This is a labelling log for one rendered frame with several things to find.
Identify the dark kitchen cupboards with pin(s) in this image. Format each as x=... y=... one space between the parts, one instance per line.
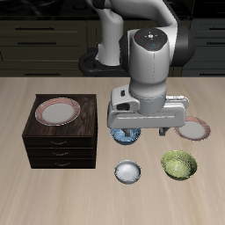
x=44 y=44

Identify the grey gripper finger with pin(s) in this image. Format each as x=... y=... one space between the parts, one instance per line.
x=163 y=131
x=127 y=132

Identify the blue patterned bowl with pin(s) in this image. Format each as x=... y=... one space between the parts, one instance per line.
x=121 y=138

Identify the red-rimmed white plate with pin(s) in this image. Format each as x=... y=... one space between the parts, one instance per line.
x=194 y=129
x=57 y=111

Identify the dark wooden cabinet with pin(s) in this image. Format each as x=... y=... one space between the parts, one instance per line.
x=63 y=137

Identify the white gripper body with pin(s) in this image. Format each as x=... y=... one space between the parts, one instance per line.
x=152 y=118

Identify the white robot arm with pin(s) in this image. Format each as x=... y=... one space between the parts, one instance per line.
x=150 y=67

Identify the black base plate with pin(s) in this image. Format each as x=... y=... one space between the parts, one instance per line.
x=85 y=63

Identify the white bowl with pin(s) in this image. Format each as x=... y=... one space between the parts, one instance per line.
x=127 y=172

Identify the green bowl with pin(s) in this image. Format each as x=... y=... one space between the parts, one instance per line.
x=179 y=164

